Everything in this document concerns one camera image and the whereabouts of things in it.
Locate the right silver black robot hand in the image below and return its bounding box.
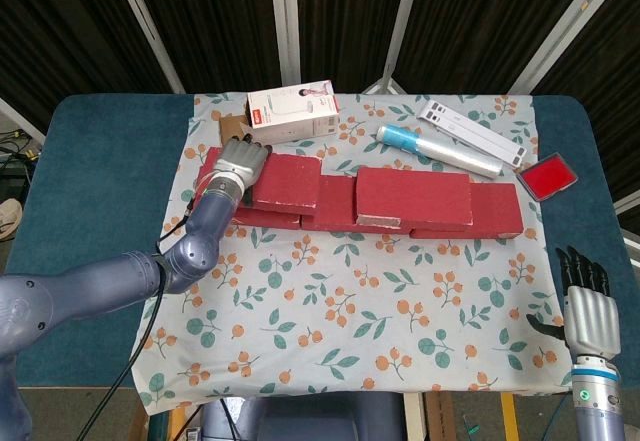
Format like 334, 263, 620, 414
525, 245, 623, 361

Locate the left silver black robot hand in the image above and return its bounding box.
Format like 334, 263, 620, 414
212, 134, 274, 197

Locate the red brick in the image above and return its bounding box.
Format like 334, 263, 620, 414
408, 183, 525, 240
197, 146, 322, 212
353, 165, 475, 231
301, 174, 414, 235
192, 175, 301, 231

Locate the brown cardboard piece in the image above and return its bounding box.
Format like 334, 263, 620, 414
218, 113, 251, 143

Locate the white product carton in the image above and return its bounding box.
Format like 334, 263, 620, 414
239, 79, 342, 146

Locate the blue felt table cover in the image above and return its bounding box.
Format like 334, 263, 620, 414
0, 93, 640, 390

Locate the dark pleated curtain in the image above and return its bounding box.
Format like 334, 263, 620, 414
0, 0, 640, 202

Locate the red ink pad case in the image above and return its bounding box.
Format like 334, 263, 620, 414
514, 150, 581, 203

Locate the floral print tablecloth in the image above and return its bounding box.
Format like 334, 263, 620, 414
128, 91, 576, 416

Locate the brown cardboard carton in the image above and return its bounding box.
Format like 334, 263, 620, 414
423, 391, 457, 441

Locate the blue and clear film roll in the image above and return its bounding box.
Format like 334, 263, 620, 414
376, 124, 503, 179

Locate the slim white long box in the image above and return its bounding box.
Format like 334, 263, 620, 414
422, 99, 530, 160
417, 110, 526, 168

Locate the beige shoe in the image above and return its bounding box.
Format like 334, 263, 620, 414
0, 198, 24, 241

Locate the grey-blue robot torso base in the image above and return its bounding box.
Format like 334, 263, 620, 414
199, 393, 406, 441

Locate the white metal frame pole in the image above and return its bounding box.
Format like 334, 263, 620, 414
268, 0, 302, 87
362, 0, 437, 95
108, 0, 187, 95
509, 0, 626, 95

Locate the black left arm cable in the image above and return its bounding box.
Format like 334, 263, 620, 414
94, 198, 196, 415

